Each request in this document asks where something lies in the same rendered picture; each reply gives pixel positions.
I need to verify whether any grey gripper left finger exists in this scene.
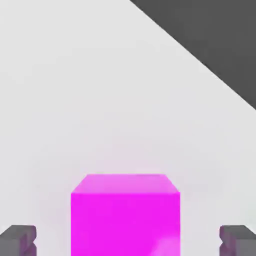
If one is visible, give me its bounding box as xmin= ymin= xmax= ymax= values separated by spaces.
xmin=0 ymin=224 xmax=38 ymax=256

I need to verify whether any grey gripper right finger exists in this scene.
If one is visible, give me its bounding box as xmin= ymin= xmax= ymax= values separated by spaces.
xmin=219 ymin=224 xmax=256 ymax=256

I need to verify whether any small magenta cube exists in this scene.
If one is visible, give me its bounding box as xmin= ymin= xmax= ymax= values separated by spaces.
xmin=70 ymin=173 xmax=181 ymax=256

